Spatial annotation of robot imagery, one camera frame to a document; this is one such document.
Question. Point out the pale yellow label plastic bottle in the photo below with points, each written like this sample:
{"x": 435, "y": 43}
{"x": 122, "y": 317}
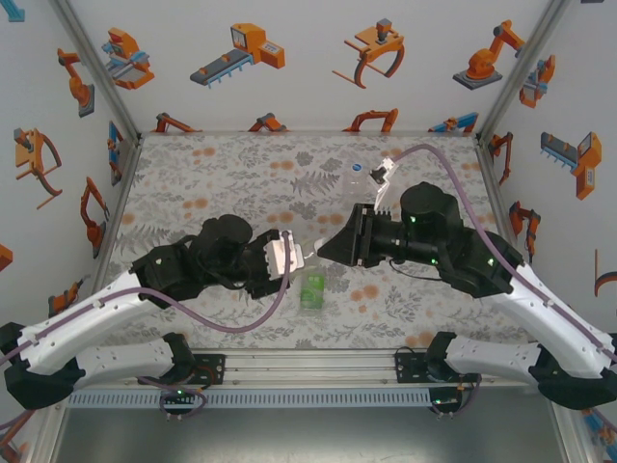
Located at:
{"x": 308, "y": 255}

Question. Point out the green label plastic bottle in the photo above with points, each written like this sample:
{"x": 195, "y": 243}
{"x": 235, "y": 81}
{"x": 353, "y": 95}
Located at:
{"x": 312, "y": 289}

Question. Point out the clear unlabelled plastic bottle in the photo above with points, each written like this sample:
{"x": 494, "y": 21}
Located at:
{"x": 354, "y": 188}

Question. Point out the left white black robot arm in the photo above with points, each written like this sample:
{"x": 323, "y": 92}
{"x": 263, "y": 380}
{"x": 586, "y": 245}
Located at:
{"x": 72, "y": 323}

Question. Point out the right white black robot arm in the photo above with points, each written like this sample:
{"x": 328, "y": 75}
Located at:
{"x": 544, "y": 318}

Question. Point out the floral patterned table cover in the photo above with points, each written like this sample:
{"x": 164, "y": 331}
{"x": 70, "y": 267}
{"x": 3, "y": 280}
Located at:
{"x": 241, "y": 183}

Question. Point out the small controller circuit board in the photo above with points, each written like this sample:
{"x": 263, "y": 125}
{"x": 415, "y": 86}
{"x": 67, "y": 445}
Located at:
{"x": 178, "y": 393}
{"x": 446, "y": 400}

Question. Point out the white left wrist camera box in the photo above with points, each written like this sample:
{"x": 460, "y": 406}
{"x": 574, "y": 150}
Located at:
{"x": 282, "y": 255}

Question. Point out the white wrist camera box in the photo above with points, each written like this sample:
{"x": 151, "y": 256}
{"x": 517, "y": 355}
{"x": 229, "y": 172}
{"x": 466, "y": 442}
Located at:
{"x": 282, "y": 255}
{"x": 385, "y": 173}

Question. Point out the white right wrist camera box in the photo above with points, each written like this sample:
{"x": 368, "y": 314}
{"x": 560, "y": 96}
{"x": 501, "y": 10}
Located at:
{"x": 385, "y": 173}

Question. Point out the aluminium side rail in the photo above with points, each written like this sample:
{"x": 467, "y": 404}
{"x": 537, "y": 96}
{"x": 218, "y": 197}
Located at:
{"x": 126, "y": 183}
{"x": 491, "y": 193}

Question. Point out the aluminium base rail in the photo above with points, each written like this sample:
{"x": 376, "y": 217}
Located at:
{"x": 308, "y": 369}

